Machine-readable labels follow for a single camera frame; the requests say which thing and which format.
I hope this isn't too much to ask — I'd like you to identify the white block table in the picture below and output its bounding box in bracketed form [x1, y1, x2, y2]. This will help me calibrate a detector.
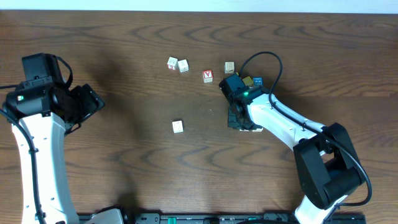
[172, 120, 183, 134]

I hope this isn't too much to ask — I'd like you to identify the red letter V block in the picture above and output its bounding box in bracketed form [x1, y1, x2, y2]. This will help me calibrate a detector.
[202, 70, 213, 83]

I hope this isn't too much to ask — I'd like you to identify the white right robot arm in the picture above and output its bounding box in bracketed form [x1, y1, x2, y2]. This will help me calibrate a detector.
[226, 88, 371, 223]

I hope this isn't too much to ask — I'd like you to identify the white block letter B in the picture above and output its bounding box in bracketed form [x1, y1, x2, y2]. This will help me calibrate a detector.
[224, 62, 235, 74]

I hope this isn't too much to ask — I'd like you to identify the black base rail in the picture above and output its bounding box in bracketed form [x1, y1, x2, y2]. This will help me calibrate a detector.
[77, 212, 367, 224]

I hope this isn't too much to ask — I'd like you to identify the blue block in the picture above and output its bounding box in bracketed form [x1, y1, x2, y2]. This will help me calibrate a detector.
[252, 77, 263, 86]

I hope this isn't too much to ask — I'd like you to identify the yellow block right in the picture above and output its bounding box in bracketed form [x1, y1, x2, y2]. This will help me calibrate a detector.
[242, 77, 254, 86]

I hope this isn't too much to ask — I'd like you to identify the white block beside red three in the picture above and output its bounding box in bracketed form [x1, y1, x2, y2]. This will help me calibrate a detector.
[177, 59, 189, 73]

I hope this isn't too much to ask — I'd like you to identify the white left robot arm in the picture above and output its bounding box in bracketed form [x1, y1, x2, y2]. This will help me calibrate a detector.
[1, 82, 104, 223]

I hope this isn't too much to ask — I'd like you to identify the white block red number three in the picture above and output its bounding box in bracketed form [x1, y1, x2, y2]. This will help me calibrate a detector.
[167, 57, 178, 70]

